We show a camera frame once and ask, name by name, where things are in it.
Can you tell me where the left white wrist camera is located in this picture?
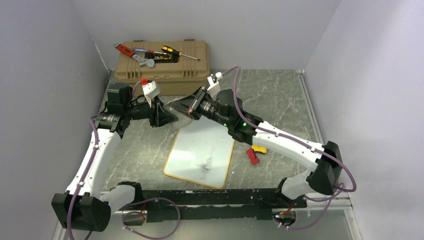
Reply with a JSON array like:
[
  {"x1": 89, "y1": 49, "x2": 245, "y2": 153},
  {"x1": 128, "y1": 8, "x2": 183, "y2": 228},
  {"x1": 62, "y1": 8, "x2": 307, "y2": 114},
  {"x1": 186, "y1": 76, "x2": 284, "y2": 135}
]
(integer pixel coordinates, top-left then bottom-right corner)
[{"x1": 142, "y1": 81, "x2": 161, "y2": 107}]

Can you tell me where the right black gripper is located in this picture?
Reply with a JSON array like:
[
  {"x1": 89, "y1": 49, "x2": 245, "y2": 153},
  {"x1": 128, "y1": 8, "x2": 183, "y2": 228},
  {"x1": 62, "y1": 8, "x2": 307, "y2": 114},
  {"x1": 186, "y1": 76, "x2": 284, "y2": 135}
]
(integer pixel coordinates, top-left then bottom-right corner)
[{"x1": 168, "y1": 86, "x2": 232, "y2": 128}]

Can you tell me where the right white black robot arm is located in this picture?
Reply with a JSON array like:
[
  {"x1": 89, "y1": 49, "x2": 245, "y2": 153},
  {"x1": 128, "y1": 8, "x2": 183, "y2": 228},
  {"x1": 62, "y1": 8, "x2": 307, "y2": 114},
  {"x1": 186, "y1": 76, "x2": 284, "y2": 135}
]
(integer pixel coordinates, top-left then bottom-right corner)
[{"x1": 169, "y1": 87, "x2": 342, "y2": 208}]

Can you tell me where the red handled adjustable wrench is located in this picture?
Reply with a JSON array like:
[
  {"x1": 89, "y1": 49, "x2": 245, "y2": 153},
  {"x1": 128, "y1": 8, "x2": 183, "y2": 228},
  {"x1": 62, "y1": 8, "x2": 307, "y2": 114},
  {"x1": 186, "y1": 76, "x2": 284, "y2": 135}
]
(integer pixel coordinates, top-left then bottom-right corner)
[{"x1": 113, "y1": 43, "x2": 155, "y2": 68}]

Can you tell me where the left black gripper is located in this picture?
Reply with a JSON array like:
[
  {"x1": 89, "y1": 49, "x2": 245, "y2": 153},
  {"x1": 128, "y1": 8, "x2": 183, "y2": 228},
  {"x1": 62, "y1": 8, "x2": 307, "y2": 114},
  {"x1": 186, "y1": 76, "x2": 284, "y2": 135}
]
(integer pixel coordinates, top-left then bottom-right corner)
[{"x1": 123, "y1": 94, "x2": 178, "y2": 128}]

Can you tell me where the yellow bone shaped eraser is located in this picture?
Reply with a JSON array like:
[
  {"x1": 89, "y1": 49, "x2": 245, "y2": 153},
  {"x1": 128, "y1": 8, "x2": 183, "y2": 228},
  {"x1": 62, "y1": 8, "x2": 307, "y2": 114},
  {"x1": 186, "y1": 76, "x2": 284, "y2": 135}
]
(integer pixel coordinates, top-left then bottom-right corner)
[{"x1": 251, "y1": 145, "x2": 268, "y2": 154}]

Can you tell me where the yellow black screwdriver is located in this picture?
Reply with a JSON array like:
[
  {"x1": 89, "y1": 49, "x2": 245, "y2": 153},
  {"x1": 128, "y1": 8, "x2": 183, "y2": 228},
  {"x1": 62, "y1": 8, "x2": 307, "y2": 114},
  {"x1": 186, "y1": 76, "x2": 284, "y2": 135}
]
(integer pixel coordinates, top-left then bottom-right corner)
[{"x1": 161, "y1": 45, "x2": 200, "y2": 61}]

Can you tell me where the aluminium extrusion rail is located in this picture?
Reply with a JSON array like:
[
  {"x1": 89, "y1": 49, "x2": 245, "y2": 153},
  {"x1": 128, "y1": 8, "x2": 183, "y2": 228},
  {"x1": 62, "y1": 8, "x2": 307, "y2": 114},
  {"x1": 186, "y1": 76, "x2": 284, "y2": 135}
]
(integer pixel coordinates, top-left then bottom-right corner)
[{"x1": 60, "y1": 187, "x2": 354, "y2": 215}]

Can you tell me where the blue red small screwdriver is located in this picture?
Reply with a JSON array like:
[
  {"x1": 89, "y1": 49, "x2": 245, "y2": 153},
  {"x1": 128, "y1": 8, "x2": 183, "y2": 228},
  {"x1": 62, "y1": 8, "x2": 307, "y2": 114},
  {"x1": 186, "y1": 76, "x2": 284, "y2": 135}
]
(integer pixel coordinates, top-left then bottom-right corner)
[{"x1": 132, "y1": 47, "x2": 169, "y2": 58}]

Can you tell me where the tan plastic toolbox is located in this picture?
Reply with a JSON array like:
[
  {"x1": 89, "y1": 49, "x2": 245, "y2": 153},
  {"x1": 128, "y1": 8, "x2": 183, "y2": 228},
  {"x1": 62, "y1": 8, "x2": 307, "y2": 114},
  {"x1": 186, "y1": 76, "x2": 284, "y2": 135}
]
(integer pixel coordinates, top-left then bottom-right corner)
[{"x1": 114, "y1": 39, "x2": 210, "y2": 96}]

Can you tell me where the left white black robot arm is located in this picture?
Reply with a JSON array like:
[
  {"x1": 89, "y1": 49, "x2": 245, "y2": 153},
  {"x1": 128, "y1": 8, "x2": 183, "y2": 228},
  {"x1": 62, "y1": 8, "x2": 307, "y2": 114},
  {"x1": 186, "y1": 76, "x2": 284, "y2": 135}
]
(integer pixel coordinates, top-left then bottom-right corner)
[{"x1": 51, "y1": 78, "x2": 177, "y2": 232}]

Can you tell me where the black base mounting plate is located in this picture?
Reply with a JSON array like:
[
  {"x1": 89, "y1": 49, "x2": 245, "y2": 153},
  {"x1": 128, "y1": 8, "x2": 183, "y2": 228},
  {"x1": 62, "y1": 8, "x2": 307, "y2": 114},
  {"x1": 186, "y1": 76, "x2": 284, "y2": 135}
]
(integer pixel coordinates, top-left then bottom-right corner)
[{"x1": 120, "y1": 188, "x2": 307, "y2": 223}]

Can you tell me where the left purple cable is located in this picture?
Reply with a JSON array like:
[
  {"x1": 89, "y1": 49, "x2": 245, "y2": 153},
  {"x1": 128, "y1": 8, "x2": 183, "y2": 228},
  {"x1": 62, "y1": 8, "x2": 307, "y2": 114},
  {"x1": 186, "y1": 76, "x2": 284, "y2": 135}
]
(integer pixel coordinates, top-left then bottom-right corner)
[{"x1": 66, "y1": 79, "x2": 181, "y2": 240}]

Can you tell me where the red bone shaped eraser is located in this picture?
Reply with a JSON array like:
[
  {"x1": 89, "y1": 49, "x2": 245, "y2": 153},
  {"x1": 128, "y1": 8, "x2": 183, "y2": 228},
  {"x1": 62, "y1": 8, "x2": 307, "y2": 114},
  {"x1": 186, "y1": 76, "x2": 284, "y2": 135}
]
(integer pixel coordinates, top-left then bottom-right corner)
[{"x1": 245, "y1": 148, "x2": 260, "y2": 165}]

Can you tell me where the yellow framed whiteboard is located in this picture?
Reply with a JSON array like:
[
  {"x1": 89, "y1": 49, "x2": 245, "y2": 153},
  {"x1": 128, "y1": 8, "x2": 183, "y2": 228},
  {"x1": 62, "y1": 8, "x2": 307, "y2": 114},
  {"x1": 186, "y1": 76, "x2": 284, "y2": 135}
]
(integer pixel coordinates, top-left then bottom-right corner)
[{"x1": 163, "y1": 118, "x2": 235, "y2": 189}]

